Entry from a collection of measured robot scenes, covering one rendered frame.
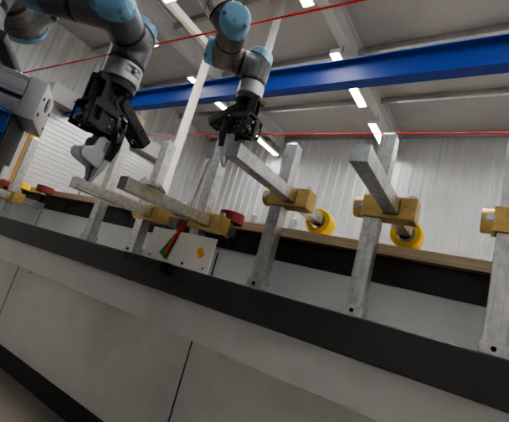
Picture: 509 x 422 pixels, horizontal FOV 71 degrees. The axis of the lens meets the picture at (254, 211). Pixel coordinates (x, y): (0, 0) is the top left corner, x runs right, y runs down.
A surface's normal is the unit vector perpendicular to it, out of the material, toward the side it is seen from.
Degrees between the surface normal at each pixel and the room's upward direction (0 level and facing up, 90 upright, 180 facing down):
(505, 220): 90
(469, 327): 90
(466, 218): 90
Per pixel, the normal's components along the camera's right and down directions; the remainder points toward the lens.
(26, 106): 0.43, -0.07
